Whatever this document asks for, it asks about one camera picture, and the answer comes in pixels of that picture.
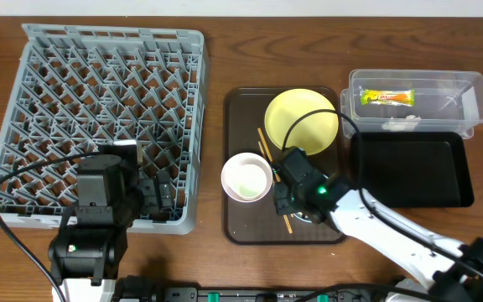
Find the clear plastic bin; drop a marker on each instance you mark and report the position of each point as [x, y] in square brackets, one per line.
[446, 100]

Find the dark brown serving tray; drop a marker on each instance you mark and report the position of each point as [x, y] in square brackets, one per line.
[258, 223]

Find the grey plastic dish rack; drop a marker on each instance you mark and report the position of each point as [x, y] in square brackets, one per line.
[79, 87]

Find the wooden chopstick lower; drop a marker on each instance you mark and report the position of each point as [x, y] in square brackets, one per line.
[285, 217]

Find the wooden chopstick upper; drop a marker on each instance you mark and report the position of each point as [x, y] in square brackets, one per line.
[267, 152]

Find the green orange snack wrapper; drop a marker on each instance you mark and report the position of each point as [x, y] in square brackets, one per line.
[390, 98]

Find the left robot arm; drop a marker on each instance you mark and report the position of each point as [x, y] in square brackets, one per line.
[92, 238]

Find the yellow round plate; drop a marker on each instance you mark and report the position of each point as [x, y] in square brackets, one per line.
[313, 134]

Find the white pink bowl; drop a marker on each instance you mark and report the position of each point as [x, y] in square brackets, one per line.
[246, 177]

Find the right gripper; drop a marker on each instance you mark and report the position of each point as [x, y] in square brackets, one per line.
[280, 198]

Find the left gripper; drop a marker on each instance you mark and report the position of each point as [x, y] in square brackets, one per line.
[153, 195]

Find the light blue small plate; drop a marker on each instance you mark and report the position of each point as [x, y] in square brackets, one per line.
[302, 217]

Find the white tissue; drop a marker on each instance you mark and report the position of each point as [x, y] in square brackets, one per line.
[407, 124]

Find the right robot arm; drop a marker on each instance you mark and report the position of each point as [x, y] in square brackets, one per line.
[446, 269]

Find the black rectangular tray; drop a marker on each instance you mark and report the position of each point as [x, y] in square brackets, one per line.
[413, 169]

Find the wooden chopstick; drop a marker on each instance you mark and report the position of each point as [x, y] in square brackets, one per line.
[285, 217]
[267, 152]

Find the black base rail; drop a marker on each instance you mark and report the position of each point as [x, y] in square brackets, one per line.
[266, 295]

